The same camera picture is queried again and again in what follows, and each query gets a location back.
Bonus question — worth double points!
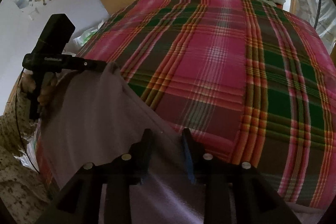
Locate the purple fleece sweater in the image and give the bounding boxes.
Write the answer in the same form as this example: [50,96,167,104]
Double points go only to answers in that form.
[42,64,325,223]

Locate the patterned left sleeve forearm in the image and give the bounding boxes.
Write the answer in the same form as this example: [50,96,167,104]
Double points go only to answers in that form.
[1,88,50,223]

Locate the red green plaid blanket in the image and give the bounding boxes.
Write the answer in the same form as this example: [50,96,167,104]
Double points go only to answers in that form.
[37,0,335,210]

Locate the person left hand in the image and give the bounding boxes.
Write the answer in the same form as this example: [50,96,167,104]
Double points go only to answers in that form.
[21,73,58,106]

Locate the green tissue pack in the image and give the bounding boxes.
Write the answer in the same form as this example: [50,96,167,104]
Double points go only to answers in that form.
[73,20,105,47]

